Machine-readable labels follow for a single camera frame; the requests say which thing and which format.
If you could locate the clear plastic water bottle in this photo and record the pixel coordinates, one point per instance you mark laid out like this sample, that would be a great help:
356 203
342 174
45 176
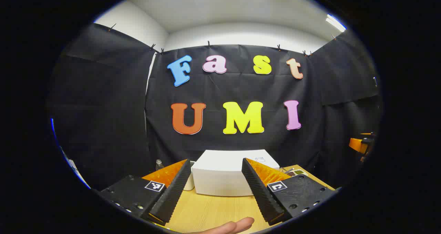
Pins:
159 165

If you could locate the black backdrop cloth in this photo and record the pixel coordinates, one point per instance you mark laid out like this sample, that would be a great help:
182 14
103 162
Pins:
241 85

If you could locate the white microwave oven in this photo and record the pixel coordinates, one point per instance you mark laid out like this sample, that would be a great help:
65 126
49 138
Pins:
220 172

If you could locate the white toaster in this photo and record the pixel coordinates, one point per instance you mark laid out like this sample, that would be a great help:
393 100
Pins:
190 184

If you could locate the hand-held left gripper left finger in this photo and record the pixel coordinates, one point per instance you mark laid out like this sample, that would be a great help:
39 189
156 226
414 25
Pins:
174 196

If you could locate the white divided seasoning tray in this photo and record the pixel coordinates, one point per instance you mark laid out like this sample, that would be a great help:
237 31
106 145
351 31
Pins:
298 172

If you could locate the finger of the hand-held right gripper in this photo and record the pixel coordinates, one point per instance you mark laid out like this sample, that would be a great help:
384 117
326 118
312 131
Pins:
358 145

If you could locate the ceiling light panel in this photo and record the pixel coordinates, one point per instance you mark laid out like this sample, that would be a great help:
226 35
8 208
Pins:
336 23

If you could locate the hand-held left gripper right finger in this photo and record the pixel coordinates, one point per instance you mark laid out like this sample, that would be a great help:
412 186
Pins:
260 196

